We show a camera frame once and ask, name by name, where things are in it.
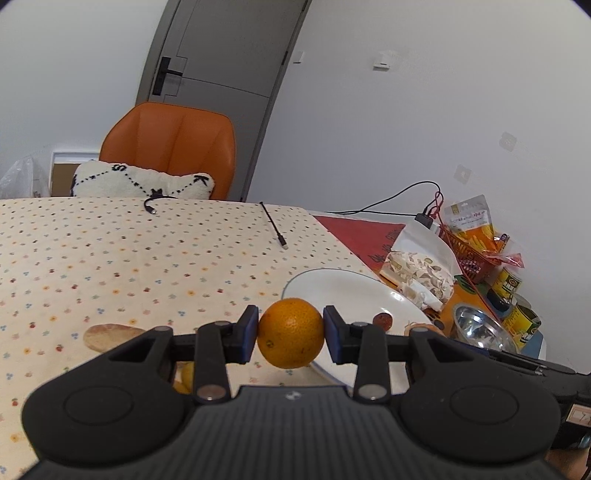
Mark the red cherry tomato front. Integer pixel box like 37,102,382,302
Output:
373,312,393,332

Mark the large orange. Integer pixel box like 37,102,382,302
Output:
257,298,325,369

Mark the white plate with blue rim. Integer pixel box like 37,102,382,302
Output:
281,269,432,394

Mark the stainless steel bowl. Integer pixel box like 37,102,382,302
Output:
451,304,518,354

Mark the yellow tin can lower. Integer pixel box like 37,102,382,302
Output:
502,304,542,351

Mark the yellow tin can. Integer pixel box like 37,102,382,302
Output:
502,304,542,351
491,266,522,303

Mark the nougat candy bag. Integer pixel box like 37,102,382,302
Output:
380,221,461,305

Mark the red orange table mat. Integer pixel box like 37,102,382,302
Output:
314,214,499,334

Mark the yellow tin can upper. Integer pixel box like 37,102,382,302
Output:
491,266,522,303

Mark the black power adapter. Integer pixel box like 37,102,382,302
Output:
415,213,434,229

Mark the floral patterned tablecloth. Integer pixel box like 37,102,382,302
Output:
1,198,377,479

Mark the yellow snack pouch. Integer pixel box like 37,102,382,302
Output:
444,195,499,253

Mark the white cushion with black letters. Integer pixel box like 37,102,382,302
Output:
70,160,215,200

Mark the orange chair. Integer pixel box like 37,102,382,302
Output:
99,102,236,200

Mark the white framed board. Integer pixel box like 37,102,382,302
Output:
49,151,99,197

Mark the clear plastic bag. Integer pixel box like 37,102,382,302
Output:
0,156,50,199

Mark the grey door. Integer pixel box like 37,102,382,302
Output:
136,0,310,201

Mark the black charging cable straight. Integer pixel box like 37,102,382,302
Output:
259,201,288,250

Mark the black power cable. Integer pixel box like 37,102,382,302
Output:
327,179,444,217

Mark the orange wire basket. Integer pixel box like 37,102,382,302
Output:
439,225,501,284

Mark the black charging cable curled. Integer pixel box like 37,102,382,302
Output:
143,196,175,215

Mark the black door handle lock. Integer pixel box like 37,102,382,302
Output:
151,56,182,96

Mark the white wall switch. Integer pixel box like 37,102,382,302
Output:
373,50,400,72

